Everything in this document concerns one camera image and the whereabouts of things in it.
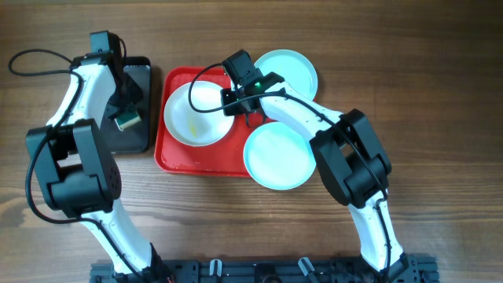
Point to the white plate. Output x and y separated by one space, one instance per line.
194 128

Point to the green and yellow sponge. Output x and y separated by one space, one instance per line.
127 119

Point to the near light blue plate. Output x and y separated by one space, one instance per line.
278 158

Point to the light blue plate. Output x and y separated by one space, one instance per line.
295 68
278 158

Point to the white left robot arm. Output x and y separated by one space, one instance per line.
78 175

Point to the black tray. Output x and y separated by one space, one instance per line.
127 130

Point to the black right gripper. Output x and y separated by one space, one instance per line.
228 95

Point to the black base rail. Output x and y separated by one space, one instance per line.
411 268

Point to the red tray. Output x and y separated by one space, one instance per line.
224 158

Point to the far light blue plate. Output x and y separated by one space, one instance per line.
295 68

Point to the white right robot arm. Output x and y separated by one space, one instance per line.
350 159

